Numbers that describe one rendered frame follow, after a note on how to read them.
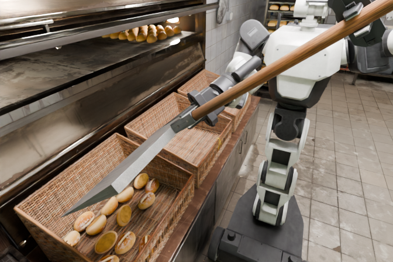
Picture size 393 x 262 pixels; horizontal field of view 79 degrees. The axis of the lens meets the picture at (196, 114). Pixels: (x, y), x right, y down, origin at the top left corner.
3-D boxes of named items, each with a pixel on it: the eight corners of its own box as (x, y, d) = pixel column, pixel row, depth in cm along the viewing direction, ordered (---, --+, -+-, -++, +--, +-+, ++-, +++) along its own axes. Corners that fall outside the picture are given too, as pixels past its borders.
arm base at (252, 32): (235, 49, 114) (248, 27, 113) (259, 61, 111) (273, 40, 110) (232, 40, 100) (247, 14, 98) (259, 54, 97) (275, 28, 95)
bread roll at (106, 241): (89, 245, 95) (90, 244, 100) (99, 258, 95) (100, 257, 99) (111, 226, 100) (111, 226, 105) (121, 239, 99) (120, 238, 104)
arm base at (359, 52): (347, 77, 86) (347, 74, 95) (393, 71, 78) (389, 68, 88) (342, 34, 83) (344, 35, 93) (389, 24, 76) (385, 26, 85)
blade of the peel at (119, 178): (211, 97, 96) (207, 92, 96) (119, 193, 53) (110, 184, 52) (158, 130, 118) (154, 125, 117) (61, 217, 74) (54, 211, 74)
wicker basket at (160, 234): (34, 253, 99) (8, 207, 86) (123, 169, 144) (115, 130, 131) (127, 312, 82) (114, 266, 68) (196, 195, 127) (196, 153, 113)
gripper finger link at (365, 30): (371, 26, 40) (371, 19, 45) (351, 37, 42) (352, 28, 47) (376, 34, 40) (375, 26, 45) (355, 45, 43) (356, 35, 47)
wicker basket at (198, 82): (176, 120, 194) (175, 89, 181) (203, 95, 239) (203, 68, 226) (234, 134, 177) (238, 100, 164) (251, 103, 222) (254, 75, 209)
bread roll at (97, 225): (105, 211, 108) (113, 220, 108) (99, 214, 112) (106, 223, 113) (88, 229, 100) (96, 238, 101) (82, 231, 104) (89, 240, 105)
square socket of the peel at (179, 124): (201, 117, 70) (195, 107, 70) (196, 123, 67) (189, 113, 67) (181, 128, 76) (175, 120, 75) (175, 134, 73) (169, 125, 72)
